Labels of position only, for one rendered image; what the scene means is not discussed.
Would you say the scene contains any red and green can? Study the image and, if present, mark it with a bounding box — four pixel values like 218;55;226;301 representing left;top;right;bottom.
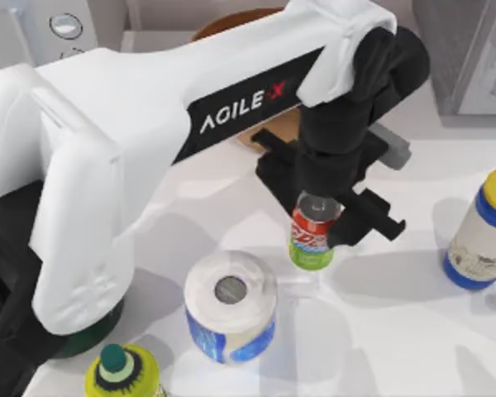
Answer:
288;190;342;272

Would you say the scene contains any brown wooden round bowl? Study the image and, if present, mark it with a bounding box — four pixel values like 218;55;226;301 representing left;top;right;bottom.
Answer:
188;5;303;155

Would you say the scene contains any pale grey rounded box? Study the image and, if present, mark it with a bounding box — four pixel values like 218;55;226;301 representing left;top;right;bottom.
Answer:
370;122;413;171

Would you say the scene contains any jar with yellow lid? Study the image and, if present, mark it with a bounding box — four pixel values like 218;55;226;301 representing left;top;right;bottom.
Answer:
441;166;496;293

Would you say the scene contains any white and blue paper roll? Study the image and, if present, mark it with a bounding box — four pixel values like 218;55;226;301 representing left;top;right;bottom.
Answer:
183;249;279;366

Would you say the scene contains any grey cabinet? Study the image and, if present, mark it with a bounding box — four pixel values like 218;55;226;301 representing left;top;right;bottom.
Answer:
412;0;496;117

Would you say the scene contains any pale microwave oven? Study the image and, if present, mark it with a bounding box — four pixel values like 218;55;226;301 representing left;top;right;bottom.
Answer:
23;0;130;68

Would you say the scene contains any dark green round object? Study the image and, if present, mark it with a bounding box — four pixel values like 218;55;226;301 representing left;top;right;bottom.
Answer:
52;296;126;360

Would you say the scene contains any yellow bottle with green cap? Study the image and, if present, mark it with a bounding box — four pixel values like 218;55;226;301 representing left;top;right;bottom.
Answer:
83;343;165;397

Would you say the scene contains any grey microwave knob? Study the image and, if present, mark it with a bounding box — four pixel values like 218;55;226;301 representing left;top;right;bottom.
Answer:
49;12;84;41

